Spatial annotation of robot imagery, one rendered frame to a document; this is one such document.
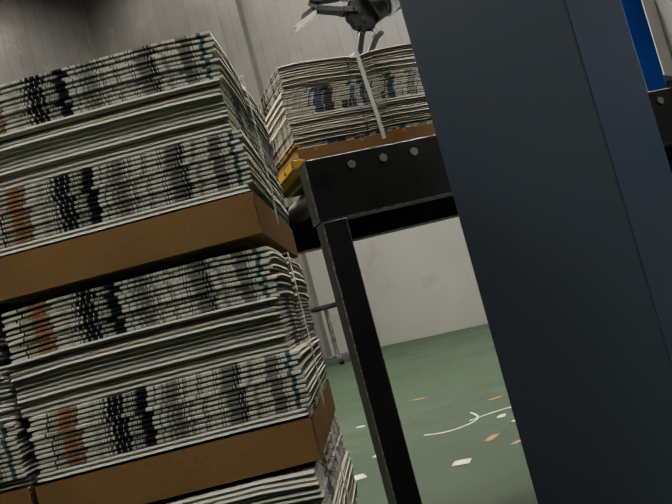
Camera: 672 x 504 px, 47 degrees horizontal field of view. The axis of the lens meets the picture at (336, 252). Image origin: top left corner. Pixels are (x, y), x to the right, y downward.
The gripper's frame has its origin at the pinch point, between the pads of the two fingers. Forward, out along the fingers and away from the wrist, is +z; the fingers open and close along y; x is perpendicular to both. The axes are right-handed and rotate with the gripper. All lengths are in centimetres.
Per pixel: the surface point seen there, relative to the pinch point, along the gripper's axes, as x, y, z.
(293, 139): -14.4, 13.6, 23.2
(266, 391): -87, 38, 68
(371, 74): -13.2, 13.3, -0.1
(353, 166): -27.1, 25.8, 22.2
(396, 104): -14.1, 21.6, 0.4
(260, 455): -86, 42, 73
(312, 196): -26.6, 25.0, 32.0
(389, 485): -26, 74, 57
